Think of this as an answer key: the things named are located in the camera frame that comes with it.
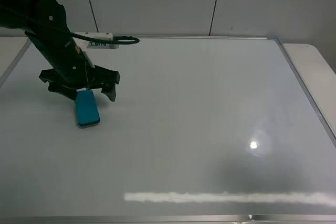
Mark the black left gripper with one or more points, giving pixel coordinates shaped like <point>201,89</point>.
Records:
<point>71,70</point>

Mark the teal whiteboard eraser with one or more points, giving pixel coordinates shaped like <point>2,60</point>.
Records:
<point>87,113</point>

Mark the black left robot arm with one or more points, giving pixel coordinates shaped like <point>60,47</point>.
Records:
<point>45,24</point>

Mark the white board with aluminium frame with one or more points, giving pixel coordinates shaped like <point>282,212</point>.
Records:
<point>203,130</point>

